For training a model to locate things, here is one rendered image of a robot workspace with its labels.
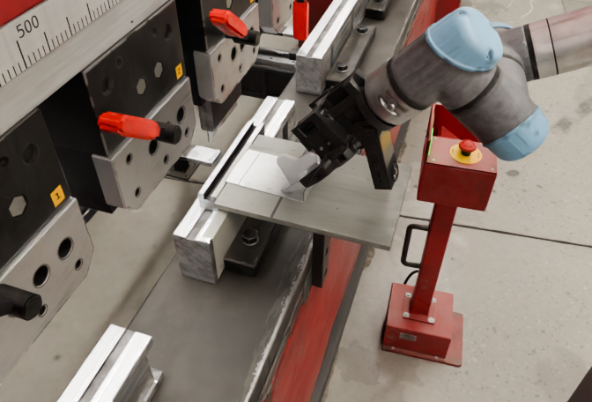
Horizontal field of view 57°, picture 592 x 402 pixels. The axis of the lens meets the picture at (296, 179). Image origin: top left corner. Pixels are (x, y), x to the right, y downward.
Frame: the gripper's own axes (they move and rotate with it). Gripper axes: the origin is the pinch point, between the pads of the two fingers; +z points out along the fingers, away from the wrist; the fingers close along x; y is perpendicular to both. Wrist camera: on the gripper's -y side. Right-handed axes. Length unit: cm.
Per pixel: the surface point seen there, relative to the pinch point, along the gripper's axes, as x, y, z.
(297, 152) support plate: -6.4, 1.6, 2.4
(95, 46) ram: 27.7, 27.2, -21.8
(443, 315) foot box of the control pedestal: -51, -79, 49
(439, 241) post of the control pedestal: -48, -52, 27
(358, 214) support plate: 3.5, -8.6, -6.4
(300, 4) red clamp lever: -14.8, 17.6, -11.9
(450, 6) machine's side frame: -215, -38, 49
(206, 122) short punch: 5.4, 15.8, -0.5
